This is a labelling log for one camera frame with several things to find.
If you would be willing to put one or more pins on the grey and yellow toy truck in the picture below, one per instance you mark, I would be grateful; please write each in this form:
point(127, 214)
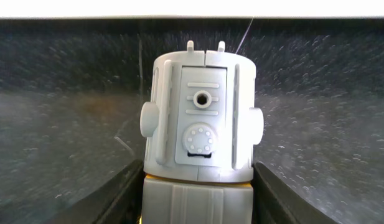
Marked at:
point(201, 124)

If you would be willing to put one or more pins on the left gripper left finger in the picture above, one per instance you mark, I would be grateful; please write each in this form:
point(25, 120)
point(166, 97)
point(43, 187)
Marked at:
point(117, 199)

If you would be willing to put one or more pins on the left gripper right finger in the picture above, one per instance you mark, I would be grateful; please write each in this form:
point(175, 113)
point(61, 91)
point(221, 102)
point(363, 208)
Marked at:
point(272, 202)

